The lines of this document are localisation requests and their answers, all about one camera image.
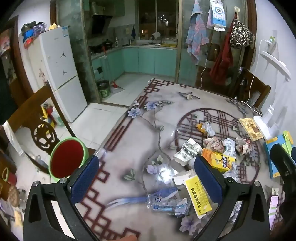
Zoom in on newspaper red wrapper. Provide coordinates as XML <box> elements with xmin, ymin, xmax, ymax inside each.
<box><xmin>235</xmin><ymin>138</ymin><xmax>251</xmax><ymax>156</ymax></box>

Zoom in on yellow white medicine packet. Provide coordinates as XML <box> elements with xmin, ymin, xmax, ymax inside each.
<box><xmin>173</xmin><ymin>170</ymin><xmax>212</xmax><ymax>219</ymax></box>

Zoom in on silver blue snack wrapper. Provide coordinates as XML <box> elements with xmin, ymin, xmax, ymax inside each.
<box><xmin>222</xmin><ymin>138</ymin><xmax>236</xmax><ymax>158</ymax></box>

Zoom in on yellow orange juice carton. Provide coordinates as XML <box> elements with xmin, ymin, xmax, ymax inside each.
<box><xmin>201</xmin><ymin>148</ymin><xmax>235</xmax><ymax>173</ymax></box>

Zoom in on red white wrapper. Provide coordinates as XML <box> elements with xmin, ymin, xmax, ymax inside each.
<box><xmin>203</xmin><ymin>137</ymin><xmax>225</xmax><ymax>153</ymax></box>

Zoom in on orange clear snack wrapper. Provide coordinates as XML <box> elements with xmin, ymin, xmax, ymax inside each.
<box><xmin>196</xmin><ymin>122</ymin><xmax>216</xmax><ymax>137</ymax></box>

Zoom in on clear blue plastic wrapper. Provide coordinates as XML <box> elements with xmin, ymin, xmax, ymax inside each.
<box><xmin>146</xmin><ymin>187</ymin><xmax>191</xmax><ymax>216</ymax></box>

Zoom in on floral paper cup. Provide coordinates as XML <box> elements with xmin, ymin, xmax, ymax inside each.
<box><xmin>173</xmin><ymin>138</ymin><xmax>202</xmax><ymax>167</ymax></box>

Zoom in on green red trash bin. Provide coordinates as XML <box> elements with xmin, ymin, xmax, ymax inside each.
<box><xmin>49</xmin><ymin>137</ymin><xmax>89</xmax><ymax>181</ymax></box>

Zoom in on teal kitchen cabinets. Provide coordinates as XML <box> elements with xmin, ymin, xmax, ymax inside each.
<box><xmin>91</xmin><ymin>46</ymin><xmax>200</xmax><ymax>82</ymax></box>

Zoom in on blue green toy box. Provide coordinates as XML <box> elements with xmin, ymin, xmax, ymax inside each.
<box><xmin>264</xmin><ymin>131</ymin><xmax>295</xmax><ymax>179</ymax></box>

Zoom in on smartphone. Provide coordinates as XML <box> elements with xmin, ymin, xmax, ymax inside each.
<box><xmin>268</xmin><ymin>195</ymin><xmax>279</xmax><ymax>230</ymax></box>

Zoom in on white desk lamp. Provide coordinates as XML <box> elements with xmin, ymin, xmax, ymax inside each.
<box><xmin>253</xmin><ymin>50</ymin><xmax>293</xmax><ymax>141</ymax></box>

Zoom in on yellow picture book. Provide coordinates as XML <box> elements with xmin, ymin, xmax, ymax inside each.
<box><xmin>238</xmin><ymin>118</ymin><xmax>263</xmax><ymax>142</ymax></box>

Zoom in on wooden chair right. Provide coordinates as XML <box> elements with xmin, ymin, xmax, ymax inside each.
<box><xmin>239</xmin><ymin>68</ymin><xmax>271</xmax><ymax>108</ymax></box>

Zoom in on wooden chair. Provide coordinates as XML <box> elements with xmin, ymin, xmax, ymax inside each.
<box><xmin>0</xmin><ymin>83</ymin><xmax>96</xmax><ymax>174</ymax></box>
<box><xmin>239</xmin><ymin>68</ymin><xmax>271</xmax><ymax>108</ymax></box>

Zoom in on wooden chair left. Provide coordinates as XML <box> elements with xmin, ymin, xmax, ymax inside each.
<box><xmin>0</xmin><ymin>83</ymin><xmax>96</xmax><ymax>174</ymax></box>

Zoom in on red hanging garment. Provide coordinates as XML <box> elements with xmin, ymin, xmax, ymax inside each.
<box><xmin>210</xmin><ymin>13</ymin><xmax>237</xmax><ymax>85</ymax></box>

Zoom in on patterned black white bag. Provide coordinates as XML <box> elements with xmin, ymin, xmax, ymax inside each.
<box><xmin>230</xmin><ymin>19</ymin><xmax>254</xmax><ymax>49</ymax></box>

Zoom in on green floor bucket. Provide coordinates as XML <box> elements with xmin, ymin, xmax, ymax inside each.
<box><xmin>96</xmin><ymin>80</ymin><xmax>111</xmax><ymax>98</ymax></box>

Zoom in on plaid hanging cloth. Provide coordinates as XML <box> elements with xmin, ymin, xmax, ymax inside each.
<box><xmin>186</xmin><ymin>1</ymin><xmax>209</xmax><ymax>65</ymax></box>

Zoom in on white blue hanging bag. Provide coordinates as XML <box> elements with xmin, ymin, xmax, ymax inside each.
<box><xmin>207</xmin><ymin>1</ymin><xmax>226</xmax><ymax>32</ymax></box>

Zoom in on white refrigerator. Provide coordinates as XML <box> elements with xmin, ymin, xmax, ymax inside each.
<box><xmin>27</xmin><ymin>26</ymin><xmax>87</xmax><ymax>123</ymax></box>

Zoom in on black range hood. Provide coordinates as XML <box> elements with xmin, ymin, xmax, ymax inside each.
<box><xmin>88</xmin><ymin>15</ymin><xmax>112</xmax><ymax>38</ymax></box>

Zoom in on white power cable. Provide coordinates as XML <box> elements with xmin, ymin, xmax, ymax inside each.
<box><xmin>238</xmin><ymin>39</ymin><xmax>269</xmax><ymax>117</ymax></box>

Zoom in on white wall charger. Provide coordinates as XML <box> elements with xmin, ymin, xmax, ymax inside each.
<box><xmin>267</xmin><ymin>36</ymin><xmax>276</xmax><ymax>55</ymax></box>

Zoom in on red handled mop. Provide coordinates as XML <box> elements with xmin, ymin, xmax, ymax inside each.
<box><xmin>102</xmin><ymin>46</ymin><xmax>118</xmax><ymax>89</ymax></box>

